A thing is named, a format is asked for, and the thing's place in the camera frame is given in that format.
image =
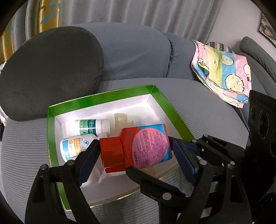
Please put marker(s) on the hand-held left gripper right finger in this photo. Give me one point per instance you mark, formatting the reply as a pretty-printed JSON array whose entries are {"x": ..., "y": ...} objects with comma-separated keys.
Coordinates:
[{"x": 185, "y": 160}]

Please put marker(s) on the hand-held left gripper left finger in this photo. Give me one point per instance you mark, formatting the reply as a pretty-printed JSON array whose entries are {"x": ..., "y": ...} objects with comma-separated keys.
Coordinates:
[{"x": 88, "y": 163}]

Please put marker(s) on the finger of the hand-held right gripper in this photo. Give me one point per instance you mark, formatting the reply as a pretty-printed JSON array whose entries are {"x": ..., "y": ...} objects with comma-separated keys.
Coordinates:
[
  {"x": 215, "y": 148},
  {"x": 151, "y": 183}
]

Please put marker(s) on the white blue-yellow-label bottle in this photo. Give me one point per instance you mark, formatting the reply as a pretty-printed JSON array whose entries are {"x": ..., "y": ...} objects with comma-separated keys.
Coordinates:
[{"x": 73, "y": 147}]

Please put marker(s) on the small white green-label bottle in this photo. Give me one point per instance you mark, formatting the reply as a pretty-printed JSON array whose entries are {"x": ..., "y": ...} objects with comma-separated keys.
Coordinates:
[{"x": 90, "y": 127}]

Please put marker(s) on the red bottle pink label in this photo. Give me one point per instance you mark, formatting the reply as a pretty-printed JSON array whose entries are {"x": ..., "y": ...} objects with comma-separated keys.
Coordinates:
[{"x": 129, "y": 146}]

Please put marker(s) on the beige hair clip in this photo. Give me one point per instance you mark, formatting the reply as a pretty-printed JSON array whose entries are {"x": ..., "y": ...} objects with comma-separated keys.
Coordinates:
[{"x": 120, "y": 122}]

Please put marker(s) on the green cardboard box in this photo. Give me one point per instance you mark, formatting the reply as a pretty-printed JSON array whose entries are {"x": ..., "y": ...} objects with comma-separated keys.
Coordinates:
[{"x": 97, "y": 99}]

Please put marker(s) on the colourful cartoon printed cloth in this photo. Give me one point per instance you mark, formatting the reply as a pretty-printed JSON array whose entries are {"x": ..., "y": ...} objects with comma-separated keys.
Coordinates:
[{"x": 224, "y": 71}]

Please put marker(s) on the grey armchair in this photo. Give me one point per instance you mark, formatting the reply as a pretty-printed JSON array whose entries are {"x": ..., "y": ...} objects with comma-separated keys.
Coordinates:
[{"x": 254, "y": 53}]

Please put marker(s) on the dark grey cushion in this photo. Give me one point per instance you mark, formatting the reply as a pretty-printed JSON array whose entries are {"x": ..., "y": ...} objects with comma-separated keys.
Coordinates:
[{"x": 49, "y": 75}]

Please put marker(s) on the grey sofa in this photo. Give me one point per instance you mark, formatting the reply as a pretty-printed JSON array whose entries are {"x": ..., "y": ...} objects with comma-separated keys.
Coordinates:
[{"x": 140, "y": 53}]

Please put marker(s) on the yellow patterned curtain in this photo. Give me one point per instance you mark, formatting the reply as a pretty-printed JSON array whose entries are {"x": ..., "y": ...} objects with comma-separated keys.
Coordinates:
[{"x": 48, "y": 19}]

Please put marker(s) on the grey curtain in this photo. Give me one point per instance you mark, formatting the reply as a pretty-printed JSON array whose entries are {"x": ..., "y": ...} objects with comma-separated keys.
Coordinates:
[{"x": 129, "y": 13}]

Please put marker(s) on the framed wall picture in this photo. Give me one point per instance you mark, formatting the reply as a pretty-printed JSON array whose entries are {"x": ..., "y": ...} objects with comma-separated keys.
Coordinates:
[{"x": 267, "y": 28}]

